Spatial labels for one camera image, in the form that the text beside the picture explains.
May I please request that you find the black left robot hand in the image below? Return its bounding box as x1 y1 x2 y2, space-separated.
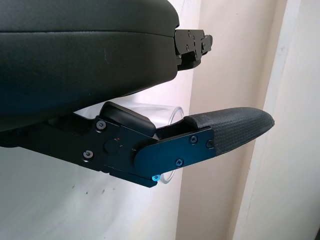
0 0 275 190

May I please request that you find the clear glass cup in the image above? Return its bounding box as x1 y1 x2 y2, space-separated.
73 100 185 186

